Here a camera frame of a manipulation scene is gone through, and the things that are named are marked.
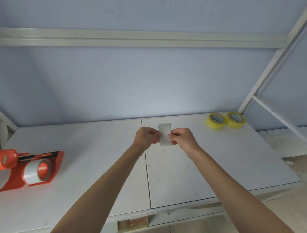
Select person's right hand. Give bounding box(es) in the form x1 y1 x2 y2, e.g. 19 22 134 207
168 128 201 159

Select person's left hand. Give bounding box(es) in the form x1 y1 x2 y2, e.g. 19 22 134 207
134 127 163 152

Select clear tape roll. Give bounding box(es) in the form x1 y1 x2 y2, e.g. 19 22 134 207
158 123 172 146

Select person's left forearm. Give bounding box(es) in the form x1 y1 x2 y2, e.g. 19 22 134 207
51 144 145 233

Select person's right forearm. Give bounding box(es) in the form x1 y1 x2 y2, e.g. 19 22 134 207
186 148 295 233

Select yellow tape roll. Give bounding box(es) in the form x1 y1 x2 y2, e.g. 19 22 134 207
205 113 228 131
226 112 246 129

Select white foam sheet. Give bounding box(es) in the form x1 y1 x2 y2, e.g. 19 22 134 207
257 126 307 159

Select white tape roll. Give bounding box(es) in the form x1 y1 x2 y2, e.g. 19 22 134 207
23 159 52 185

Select orange tape dispenser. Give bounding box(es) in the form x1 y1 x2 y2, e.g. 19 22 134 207
0 149 64 192

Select white metal shelf frame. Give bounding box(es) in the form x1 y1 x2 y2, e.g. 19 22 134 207
0 10 307 142

